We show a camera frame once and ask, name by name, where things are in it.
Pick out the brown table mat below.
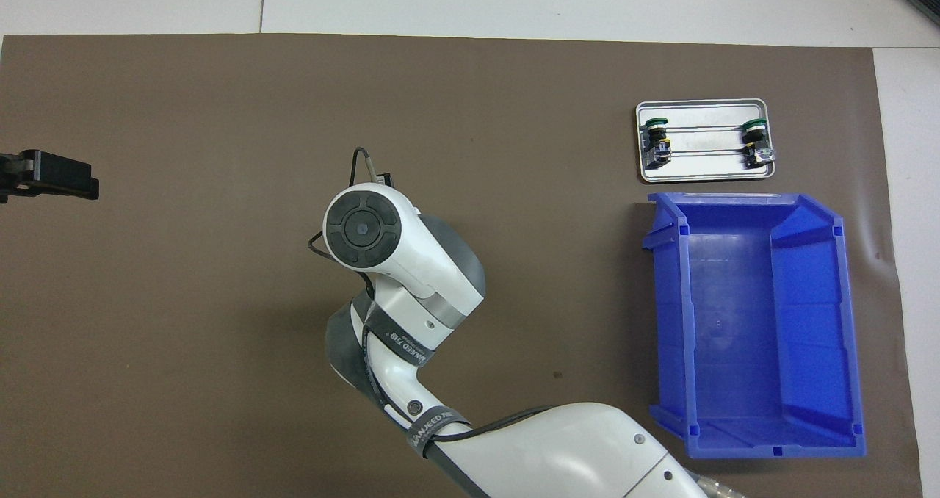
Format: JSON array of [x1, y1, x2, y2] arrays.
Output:
[[0, 34, 922, 498]]

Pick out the green push button switch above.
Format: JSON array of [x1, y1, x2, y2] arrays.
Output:
[[643, 117, 674, 168], [740, 118, 776, 170]]

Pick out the blue plastic storage bin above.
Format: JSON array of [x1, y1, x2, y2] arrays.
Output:
[[642, 192, 868, 460]]

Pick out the silver metal tray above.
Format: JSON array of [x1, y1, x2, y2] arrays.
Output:
[[635, 99, 778, 184]]

